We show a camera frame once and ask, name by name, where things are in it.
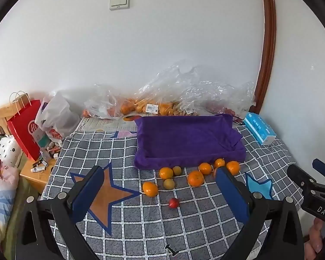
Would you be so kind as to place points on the cluster of small bottles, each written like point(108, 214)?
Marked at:
point(40, 165)

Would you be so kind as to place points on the person's right hand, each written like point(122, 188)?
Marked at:
point(314, 241)

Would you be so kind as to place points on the blue tissue pack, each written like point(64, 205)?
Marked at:
point(260, 127)

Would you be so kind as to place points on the wooden headboard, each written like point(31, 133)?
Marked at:
point(0, 113)

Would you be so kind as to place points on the clear bag of labelled oranges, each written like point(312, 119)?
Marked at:
point(130, 107)

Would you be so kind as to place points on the wooden bedside table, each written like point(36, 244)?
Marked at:
point(35, 177)

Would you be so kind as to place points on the clear bag of brownish fruits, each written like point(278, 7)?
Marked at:
point(173, 108)

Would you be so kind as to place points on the pink quilt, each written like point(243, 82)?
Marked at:
point(2, 184)

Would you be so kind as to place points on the large spotted orange mandarin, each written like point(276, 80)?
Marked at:
point(195, 178)

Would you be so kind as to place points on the purple towel-lined tray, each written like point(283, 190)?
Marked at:
point(184, 135)

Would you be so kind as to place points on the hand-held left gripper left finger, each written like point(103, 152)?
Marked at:
point(86, 195)

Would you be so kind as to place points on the white dotted pillow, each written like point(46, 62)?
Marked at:
point(5, 149)

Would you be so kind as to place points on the brown wooden door frame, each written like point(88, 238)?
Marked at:
point(268, 46)

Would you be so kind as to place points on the clear bag of mandarins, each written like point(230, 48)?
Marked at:
point(97, 105)

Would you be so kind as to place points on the grey plaid star blanket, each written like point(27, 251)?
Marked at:
point(200, 222)

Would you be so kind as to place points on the small black clip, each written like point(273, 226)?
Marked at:
point(171, 250)

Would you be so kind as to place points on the red paper shopping bag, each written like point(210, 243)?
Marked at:
point(23, 130)

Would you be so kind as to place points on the white plastic bag red print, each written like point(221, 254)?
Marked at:
point(57, 116)

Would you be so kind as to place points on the white wall light switch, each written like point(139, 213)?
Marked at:
point(119, 2)

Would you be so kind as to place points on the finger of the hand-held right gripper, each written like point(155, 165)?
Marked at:
point(321, 166)
point(300, 176)

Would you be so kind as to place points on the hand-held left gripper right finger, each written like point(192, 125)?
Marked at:
point(231, 195)

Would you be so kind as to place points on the red cherry tomato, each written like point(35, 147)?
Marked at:
point(174, 203)

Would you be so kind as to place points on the clear bag of red fruits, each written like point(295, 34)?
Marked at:
point(224, 97)

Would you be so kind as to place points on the printed paper sheet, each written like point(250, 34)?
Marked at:
point(105, 124)

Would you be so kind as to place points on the small olive-green fruit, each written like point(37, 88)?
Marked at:
point(177, 170)
point(169, 183)

